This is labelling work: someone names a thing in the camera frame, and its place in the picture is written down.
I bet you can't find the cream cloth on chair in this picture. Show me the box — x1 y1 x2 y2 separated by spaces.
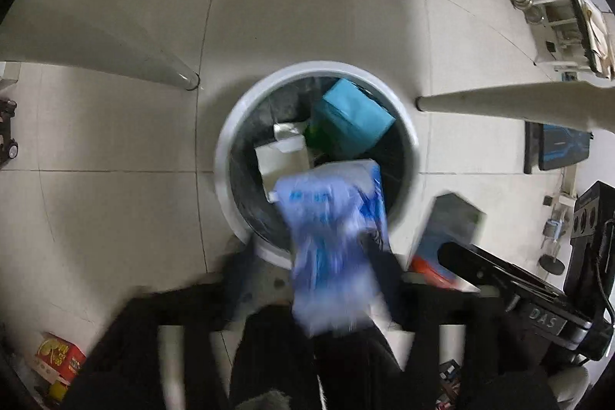
578 0 614 80

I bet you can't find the red yellow carton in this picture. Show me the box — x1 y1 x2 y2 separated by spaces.
32 332 86 386

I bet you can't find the black blue foot pad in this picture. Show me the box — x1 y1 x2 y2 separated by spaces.
523 122 593 175

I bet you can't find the green cyan rice bag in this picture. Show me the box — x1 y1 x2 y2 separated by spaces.
304 79 395 160

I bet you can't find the white table leg left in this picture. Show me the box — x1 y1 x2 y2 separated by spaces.
1 0 200 91

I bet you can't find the white table leg right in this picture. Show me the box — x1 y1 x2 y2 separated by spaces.
415 81 615 132

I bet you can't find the red blue small packet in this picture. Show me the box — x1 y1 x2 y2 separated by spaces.
410 191 485 288

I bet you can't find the blue white plastic wrapper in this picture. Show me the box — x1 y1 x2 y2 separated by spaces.
272 159 390 336

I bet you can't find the white table leg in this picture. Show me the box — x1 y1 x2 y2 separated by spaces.
1 0 200 91
415 81 615 132

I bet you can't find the white round trash bin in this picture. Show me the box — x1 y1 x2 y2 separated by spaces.
213 60 424 271

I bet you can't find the white padded chair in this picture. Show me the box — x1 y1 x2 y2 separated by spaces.
534 0 600 78

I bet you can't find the cream blue medicine box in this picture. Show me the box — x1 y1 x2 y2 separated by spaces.
255 135 311 193

